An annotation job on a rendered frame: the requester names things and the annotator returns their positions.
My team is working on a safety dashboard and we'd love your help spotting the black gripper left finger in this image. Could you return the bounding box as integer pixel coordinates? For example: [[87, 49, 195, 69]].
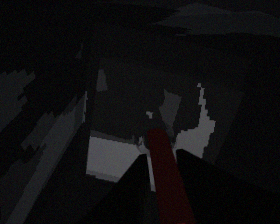
[[75, 155, 152, 224]]

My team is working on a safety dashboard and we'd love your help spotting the dark red peg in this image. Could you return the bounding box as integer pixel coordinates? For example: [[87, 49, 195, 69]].
[[147, 128, 196, 224]]

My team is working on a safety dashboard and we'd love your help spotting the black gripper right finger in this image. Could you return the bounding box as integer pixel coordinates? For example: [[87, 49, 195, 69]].
[[176, 149, 280, 224]]

